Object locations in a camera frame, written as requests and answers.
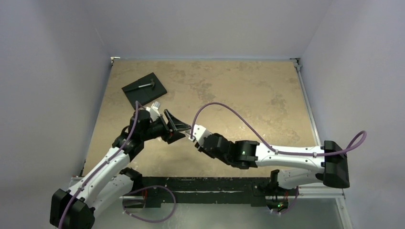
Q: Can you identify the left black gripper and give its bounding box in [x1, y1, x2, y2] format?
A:
[141, 109, 190, 143]

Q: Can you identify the grey remote control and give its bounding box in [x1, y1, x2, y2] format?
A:
[184, 129, 195, 142]

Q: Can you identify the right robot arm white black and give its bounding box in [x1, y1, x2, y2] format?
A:
[192, 133, 350, 194]

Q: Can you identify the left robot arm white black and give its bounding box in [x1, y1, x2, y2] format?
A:
[50, 107, 191, 229]

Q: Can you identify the black square tray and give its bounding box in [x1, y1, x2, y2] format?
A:
[122, 73, 167, 109]

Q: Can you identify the small metal hammer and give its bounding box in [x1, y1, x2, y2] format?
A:
[125, 79, 155, 92]

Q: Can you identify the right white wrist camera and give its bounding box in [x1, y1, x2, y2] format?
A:
[191, 125, 212, 141]

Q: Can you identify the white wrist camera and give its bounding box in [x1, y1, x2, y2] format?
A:
[191, 125, 212, 141]
[146, 101, 161, 122]

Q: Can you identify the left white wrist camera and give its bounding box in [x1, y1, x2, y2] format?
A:
[146, 101, 161, 122]

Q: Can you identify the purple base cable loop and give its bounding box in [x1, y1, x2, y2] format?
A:
[122, 185, 177, 223]

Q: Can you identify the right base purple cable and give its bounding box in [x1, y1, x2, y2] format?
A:
[269, 186, 300, 216]

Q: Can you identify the aluminium frame rail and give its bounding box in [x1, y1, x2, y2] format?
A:
[298, 184, 353, 229]

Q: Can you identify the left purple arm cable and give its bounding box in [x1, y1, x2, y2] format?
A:
[58, 100, 146, 229]

